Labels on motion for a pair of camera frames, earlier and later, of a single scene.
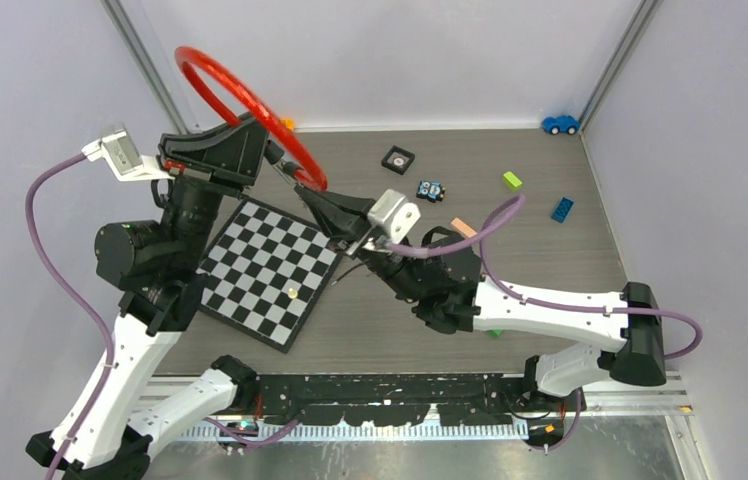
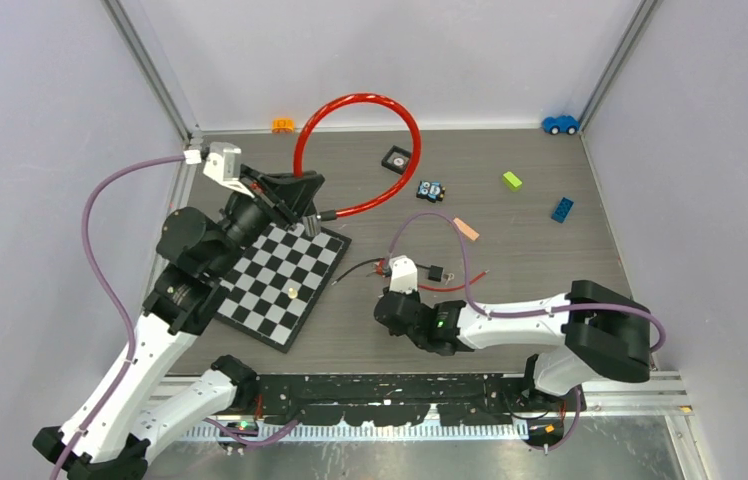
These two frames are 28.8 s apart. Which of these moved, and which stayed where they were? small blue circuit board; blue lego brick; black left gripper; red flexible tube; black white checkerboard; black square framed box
Moved: black left gripper; red flexible tube
Stayed: black white checkerboard; small blue circuit board; black square framed box; blue lego brick
